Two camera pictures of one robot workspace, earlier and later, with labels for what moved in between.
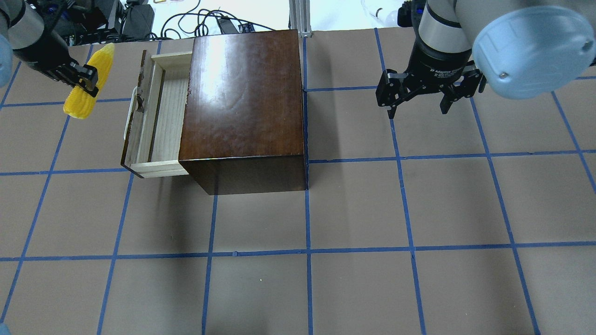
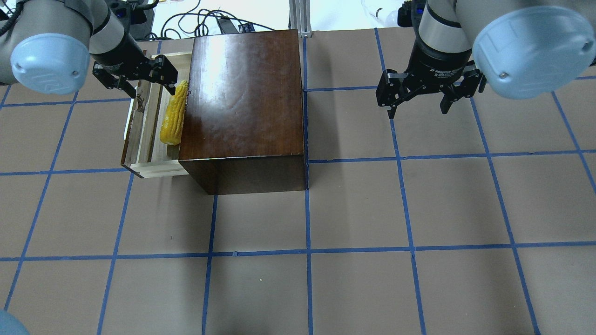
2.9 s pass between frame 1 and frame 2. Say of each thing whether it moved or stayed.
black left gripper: moved
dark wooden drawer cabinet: stayed
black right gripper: stayed
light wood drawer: stayed
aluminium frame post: stayed
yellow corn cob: moved
